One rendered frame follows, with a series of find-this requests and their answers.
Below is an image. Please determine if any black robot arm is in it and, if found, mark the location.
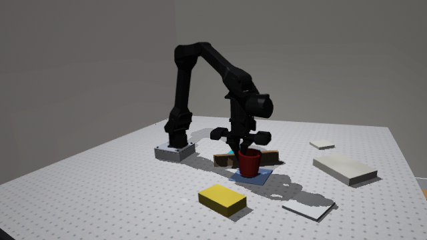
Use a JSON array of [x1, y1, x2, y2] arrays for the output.
[[164, 42, 274, 149]]

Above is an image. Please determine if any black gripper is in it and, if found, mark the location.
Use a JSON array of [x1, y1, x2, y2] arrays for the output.
[[210, 115, 272, 161]]

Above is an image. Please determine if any white flat square pad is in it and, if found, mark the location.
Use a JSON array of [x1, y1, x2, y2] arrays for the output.
[[282, 191, 335, 222]]

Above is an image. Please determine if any yellow rectangular block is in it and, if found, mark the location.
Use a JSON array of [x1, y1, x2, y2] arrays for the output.
[[197, 184, 247, 218]]

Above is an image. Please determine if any tan wooden bar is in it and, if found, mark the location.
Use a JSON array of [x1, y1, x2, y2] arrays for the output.
[[213, 150, 279, 167]]

